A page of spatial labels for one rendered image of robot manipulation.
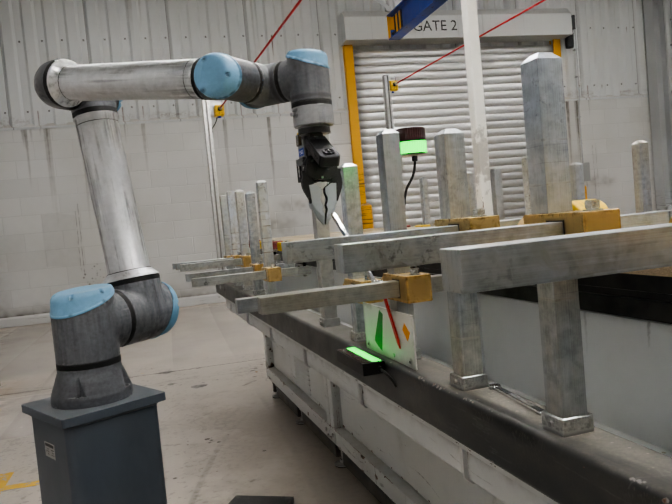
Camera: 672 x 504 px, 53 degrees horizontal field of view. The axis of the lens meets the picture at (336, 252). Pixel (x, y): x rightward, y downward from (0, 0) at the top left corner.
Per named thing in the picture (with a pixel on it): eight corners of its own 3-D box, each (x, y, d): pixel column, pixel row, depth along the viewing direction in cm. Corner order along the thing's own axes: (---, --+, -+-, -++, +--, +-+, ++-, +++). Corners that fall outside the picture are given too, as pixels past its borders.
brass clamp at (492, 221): (468, 252, 96) (465, 217, 96) (428, 250, 109) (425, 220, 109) (506, 248, 98) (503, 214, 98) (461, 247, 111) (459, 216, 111)
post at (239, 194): (246, 298, 296) (235, 189, 293) (244, 297, 299) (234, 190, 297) (254, 297, 297) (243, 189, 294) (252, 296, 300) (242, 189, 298)
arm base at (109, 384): (70, 414, 151) (65, 370, 150) (39, 402, 165) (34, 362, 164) (147, 393, 164) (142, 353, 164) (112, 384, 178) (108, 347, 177)
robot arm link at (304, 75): (297, 58, 153) (335, 49, 148) (302, 113, 154) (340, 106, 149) (274, 51, 145) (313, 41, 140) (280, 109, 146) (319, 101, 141)
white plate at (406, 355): (414, 370, 121) (410, 315, 120) (365, 347, 145) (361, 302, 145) (417, 370, 121) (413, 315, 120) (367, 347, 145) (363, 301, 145)
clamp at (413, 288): (408, 304, 121) (405, 276, 121) (380, 297, 134) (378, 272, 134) (436, 300, 123) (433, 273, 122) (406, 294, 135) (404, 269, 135)
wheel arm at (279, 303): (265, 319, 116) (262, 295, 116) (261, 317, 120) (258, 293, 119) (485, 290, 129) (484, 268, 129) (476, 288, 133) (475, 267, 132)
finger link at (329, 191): (332, 223, 153) (328, 183, 152) (340, 223, 147) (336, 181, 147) (319, 224, 152) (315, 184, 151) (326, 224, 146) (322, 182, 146)
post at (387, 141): (403, 379, 129) (381, 128, 126) (396, 375, 132) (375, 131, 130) (419, 376, 130) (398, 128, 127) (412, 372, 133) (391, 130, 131)
